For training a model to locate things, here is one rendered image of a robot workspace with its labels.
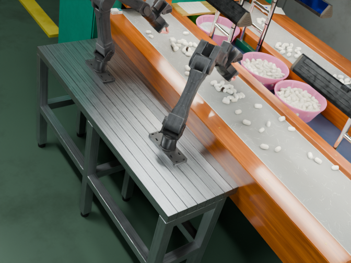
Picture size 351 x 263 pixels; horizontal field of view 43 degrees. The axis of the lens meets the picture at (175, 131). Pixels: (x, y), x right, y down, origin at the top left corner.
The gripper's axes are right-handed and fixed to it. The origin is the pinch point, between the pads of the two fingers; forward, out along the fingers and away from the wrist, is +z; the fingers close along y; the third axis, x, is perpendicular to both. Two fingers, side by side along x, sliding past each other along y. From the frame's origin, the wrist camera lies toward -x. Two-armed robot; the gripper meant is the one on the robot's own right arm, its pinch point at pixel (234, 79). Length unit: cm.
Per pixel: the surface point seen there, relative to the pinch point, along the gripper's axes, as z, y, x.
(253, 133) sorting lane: -11.1, -36.1, 11.7
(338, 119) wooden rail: 32, -40, -21
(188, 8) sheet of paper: 11, 70, -12
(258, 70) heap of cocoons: 16.9, 5.2, -12.5
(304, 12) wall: 138, 97, -85
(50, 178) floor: -12, 34, 109
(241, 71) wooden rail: 5.0, 3.6, -5.3
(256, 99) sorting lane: 3.0, -15.9, -0.3
